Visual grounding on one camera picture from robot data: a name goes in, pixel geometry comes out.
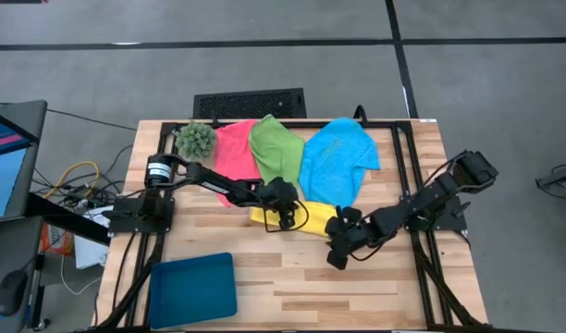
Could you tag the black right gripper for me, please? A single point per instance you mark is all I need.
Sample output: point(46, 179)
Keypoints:
point(359, 231)

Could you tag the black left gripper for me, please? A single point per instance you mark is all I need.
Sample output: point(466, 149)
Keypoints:
point(280, 194)

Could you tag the yellow microfiber towel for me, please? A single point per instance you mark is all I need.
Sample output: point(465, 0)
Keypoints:
point(317, 219)

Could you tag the green microfiber towel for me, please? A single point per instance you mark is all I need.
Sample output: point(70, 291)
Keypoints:
point(278, 148)

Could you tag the blue microfiber towel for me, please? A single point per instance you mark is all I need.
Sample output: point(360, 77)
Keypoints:
point(338, 162)

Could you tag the pink microfiber towel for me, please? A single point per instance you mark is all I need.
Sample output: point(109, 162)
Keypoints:
point(234, 152)

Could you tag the teal plastic tray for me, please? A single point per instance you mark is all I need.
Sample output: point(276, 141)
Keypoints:
point(193, 291)

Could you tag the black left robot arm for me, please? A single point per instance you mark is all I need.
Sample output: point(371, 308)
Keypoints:
point(218, 187)

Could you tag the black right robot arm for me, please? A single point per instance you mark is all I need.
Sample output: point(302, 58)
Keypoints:
point(440, 192)

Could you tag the black perforated box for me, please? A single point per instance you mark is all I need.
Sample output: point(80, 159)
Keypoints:
point(250, 104)

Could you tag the potted artificial green plant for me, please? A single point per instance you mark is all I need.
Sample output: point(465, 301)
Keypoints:
point(195, 140)

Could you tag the white paper sheet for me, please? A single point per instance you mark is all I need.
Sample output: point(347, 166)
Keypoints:
point(91, 252)

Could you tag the orange packet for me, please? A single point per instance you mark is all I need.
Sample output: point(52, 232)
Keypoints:
point(56, 240)

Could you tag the grey side desk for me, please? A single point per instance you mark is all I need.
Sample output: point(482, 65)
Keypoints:
point(5, 245)

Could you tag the black computer mouse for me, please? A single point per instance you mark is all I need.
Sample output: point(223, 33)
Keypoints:
point(11, 293)

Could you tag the computer monitor with blue screen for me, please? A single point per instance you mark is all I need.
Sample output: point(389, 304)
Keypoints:
point(5, 171)

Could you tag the black metal table frame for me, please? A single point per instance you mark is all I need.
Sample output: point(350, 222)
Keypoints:
point(287, 125)

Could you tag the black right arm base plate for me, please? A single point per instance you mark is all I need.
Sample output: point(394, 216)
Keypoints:
point(449, 217)

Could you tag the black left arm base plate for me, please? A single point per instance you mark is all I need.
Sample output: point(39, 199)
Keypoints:
point(126, 217)

